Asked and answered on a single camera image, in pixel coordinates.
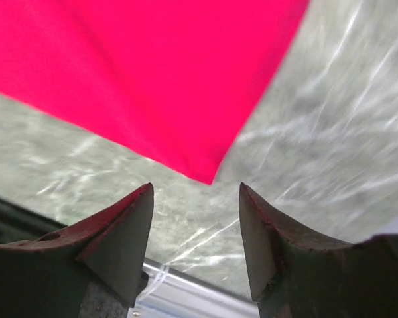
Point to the red t shirt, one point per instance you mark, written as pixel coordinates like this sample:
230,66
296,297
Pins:
174,81

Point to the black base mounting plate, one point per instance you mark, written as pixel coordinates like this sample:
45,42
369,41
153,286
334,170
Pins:
18,223

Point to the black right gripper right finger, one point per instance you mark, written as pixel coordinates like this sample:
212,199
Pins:
295,271

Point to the aluminium frame rail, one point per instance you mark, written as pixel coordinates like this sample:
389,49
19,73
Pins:
171,293

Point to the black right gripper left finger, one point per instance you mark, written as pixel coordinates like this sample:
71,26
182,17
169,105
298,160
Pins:
93,268

